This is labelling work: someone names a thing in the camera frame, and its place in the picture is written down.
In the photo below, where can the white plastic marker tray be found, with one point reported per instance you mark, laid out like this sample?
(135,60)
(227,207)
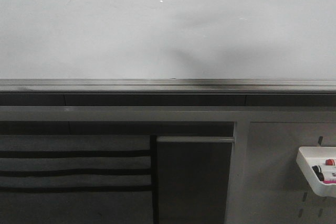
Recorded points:
(310,156)

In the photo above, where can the red capped marker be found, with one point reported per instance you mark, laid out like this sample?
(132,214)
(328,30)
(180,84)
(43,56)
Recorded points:
(330,162)

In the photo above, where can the grey aluminium whiteboard tray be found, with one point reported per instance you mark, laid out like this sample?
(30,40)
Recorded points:
(175,86)

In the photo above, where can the grey fabric pocket organizer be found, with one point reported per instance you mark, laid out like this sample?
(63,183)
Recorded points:
(78,179)

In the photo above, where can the pink marker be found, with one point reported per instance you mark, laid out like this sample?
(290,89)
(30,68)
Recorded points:
(329,182)

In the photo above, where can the black capped marker lower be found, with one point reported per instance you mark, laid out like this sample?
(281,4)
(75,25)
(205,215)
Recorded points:
(326,177)

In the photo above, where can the dark grey hanging panel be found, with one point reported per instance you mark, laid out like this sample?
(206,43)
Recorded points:
(193,174)

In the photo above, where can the black capped marker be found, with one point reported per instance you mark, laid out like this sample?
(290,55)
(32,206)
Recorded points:
(326,177)
(324,169)

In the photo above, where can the white whiteboard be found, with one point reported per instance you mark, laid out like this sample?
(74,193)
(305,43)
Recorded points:
(160,39)

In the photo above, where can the black capped marker upper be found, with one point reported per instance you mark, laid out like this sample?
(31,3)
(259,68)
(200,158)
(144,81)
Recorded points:
(324,169)

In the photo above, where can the white metal pegboard frame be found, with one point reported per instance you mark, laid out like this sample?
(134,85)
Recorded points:
(265,183)

